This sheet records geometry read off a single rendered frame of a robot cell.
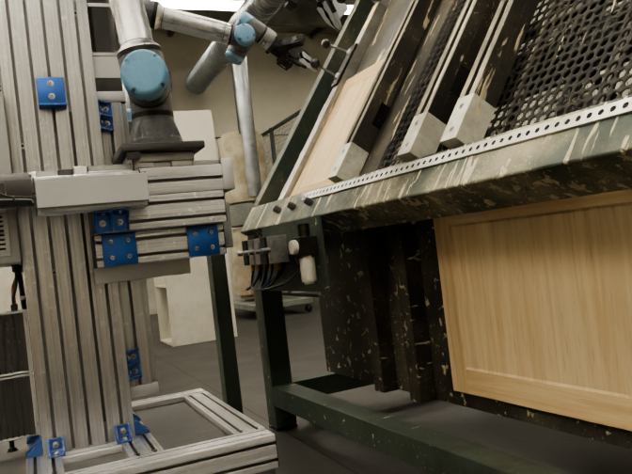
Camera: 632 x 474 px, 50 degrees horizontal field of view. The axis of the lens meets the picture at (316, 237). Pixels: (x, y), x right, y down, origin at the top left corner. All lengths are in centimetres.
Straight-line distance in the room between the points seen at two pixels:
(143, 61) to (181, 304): 438
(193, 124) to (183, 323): 177
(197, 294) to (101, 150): 408
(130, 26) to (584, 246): 123
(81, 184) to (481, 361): 114
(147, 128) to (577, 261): 115
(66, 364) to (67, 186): 56
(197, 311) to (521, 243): 460
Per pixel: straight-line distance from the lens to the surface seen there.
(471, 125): 163
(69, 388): 206
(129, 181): 176
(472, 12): 197
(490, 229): 182
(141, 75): 181
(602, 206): 156
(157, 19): 256
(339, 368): 273
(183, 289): 604
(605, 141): 124
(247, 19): 272
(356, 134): 215
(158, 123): 192
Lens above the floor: 71
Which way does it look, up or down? 1 degrees up
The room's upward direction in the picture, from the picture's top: 7 degrees counter-clockwise
